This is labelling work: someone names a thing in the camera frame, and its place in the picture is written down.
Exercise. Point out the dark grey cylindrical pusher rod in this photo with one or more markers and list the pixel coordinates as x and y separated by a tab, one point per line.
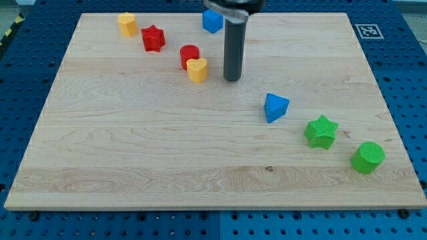
234	41

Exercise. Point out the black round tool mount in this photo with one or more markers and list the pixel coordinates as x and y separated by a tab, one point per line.
237	9

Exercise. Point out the blue cube block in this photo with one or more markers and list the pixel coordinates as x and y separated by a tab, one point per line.
212	21

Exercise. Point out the blue triangle block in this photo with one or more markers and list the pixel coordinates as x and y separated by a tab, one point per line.
275	107

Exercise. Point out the red cylinder block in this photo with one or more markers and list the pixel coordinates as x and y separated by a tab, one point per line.
188	52

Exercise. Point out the yellow heart block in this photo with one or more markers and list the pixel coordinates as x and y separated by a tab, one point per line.
197	69

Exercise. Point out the red star block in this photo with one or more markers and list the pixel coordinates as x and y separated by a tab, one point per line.
153	38

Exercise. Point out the yellow hexagon block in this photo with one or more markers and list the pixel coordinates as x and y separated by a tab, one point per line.
127	24

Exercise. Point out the white fiducial marker tag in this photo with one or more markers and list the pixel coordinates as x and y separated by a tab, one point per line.
369	31

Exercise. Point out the light wooden board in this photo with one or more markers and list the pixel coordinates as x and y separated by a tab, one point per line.
127	130

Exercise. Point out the green star block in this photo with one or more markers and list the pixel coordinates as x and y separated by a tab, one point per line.
321	132

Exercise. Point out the green cylinder block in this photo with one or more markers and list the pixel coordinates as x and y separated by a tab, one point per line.
368	157

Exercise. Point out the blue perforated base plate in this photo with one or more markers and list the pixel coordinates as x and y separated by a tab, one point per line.
33	57

